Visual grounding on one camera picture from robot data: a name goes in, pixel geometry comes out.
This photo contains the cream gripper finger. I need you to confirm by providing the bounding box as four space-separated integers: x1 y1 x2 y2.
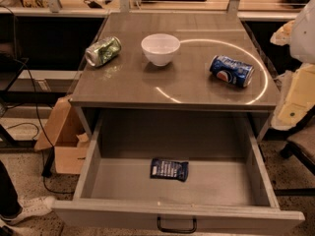
270 21 294 46
278 64 315 126

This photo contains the blue rxbar wrapper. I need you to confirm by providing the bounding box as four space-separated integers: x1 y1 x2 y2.
150 158 189 182

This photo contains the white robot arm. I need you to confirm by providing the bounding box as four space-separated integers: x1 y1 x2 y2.
270 0 315 130

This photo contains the grey counter cabinet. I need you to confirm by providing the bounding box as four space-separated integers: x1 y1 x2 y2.
71 12 279 140

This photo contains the open grey drawer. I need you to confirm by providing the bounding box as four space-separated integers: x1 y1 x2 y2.
54 109 304 235

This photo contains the blue pepsi can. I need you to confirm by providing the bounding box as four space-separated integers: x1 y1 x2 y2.
210 55 254 88

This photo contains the white bowl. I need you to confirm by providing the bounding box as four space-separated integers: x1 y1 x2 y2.
141 33 180 67

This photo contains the green soda can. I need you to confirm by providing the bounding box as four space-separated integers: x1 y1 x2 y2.
85 36 121 67

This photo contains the brown cardboard box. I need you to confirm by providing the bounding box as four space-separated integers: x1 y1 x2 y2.
34 96 90 177

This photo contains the black side table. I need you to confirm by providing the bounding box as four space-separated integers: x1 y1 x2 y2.
0 53 34 148

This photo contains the white sneaker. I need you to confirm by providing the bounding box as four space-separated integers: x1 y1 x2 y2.
0 196 56 225

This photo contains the black trouser leg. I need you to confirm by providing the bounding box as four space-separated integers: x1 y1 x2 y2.
0 161 22 219

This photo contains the black drawer handle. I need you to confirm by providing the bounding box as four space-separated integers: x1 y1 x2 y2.
157 216 198 234

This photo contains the black cable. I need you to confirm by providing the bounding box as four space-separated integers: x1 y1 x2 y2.
0 4 76 195

